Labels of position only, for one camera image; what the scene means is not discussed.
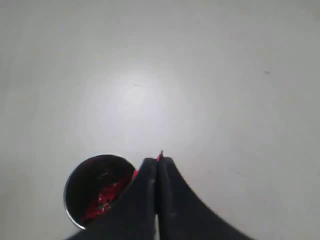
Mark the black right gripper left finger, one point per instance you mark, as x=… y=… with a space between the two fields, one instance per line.
x=132 y=217

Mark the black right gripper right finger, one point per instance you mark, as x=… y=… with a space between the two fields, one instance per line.
x=181 y=213

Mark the stainless steel cup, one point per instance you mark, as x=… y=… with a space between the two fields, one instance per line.
x=87 y=179

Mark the red wrapper piece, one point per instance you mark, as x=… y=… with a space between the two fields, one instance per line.
x=159 y=156

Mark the red candies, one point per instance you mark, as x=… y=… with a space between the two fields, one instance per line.
x=106 y=196

